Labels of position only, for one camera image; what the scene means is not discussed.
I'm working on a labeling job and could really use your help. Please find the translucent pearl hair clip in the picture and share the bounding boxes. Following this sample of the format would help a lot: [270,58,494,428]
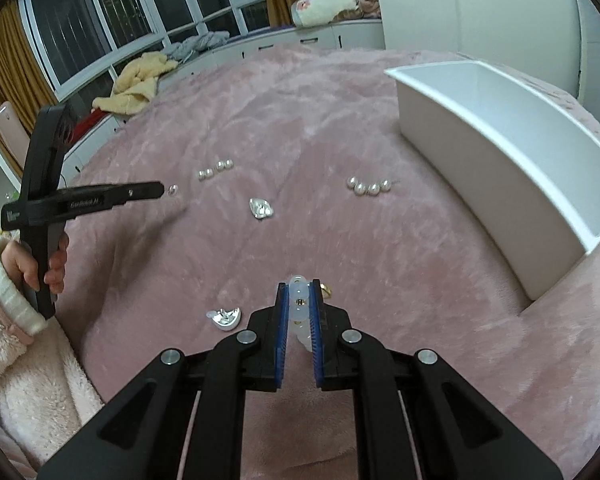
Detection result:
[286,274,315,353]

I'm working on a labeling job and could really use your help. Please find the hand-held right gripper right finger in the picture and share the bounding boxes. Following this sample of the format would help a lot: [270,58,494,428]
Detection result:
[310,279,564,480]

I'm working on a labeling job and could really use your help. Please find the silver crescent brooch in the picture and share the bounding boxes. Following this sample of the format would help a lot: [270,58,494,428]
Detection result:
[206,305,242,333]

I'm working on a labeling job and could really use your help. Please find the white plush pillow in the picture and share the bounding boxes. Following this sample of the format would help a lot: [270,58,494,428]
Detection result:
[291,0,359,27]

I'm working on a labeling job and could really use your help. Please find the four-pearl hair clip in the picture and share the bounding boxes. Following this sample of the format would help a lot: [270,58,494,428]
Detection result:
[346,176,395,197]

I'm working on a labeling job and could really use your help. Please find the white wardrobe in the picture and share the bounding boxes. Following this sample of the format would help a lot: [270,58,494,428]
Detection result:
[369,0,583,98]

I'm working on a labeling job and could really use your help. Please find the person's left hand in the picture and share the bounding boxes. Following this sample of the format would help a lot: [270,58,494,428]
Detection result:
[1,231,70,296]

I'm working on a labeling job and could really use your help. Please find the yellow towel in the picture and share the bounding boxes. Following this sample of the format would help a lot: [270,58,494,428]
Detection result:
[91,51,180,117]

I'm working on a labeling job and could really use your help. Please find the pink chair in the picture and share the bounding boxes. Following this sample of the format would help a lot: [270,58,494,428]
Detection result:
[0,100,32,173]

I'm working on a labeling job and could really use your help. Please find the two-pearl hair clip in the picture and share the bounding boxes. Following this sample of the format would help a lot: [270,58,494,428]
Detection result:
[196,159,234,182]

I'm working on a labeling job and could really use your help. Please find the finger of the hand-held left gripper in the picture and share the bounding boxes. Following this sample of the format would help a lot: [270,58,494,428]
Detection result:
[102,181,166,208]

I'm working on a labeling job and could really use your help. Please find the pink fluffy blanket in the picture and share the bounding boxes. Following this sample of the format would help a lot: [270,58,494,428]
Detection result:
[57,42,600,480]

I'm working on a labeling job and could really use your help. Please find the person's left forearm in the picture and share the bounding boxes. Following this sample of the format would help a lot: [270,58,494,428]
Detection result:
[0,237,106,480]

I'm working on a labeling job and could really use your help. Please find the large window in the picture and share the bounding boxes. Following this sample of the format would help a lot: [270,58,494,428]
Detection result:
[16,0,272,107]

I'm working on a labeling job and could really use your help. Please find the white window bench cabinet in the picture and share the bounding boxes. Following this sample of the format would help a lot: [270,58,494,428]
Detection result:
[60,19,385,187]

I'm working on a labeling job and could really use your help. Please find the silver heart pendant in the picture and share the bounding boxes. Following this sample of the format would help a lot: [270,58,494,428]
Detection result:
[249,197,276,222]

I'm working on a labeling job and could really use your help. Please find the white storage box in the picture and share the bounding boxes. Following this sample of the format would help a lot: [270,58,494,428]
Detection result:
[383,59,600,302]

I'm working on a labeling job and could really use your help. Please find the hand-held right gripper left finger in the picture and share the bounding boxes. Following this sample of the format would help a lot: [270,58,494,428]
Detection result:
[37,282,287,480]

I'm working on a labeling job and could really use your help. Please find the grey crumpled cloth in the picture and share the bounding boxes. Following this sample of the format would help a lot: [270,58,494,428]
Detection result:
[165,30,231,65]

